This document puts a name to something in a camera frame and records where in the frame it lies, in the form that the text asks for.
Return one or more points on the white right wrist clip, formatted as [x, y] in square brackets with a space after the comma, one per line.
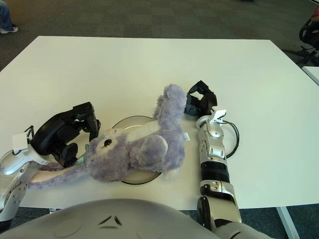
[218, 115]

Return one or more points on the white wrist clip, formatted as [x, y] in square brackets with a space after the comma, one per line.
[20, 142]
[218, 115]

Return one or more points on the white table leg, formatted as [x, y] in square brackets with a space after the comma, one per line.
[286, 224]

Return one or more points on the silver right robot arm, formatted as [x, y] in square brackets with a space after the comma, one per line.
[214, 149]

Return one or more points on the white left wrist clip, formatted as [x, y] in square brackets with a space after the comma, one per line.
[20, 142]

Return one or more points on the purple plush bunny doll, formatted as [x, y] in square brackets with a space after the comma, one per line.
[149, 154]

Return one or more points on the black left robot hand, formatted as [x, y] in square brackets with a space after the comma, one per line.
[49, 134]

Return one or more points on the grey robot torso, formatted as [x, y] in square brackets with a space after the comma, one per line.
[112, 224]

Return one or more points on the seated person in jeans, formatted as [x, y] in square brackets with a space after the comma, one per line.
[5, 15]

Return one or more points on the black swivel chair with base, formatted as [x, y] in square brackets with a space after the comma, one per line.
[307, 32]

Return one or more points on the white plate with black rim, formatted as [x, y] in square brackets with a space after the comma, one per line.
[139, 178]

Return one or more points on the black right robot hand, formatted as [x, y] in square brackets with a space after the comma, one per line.
[209, 102]

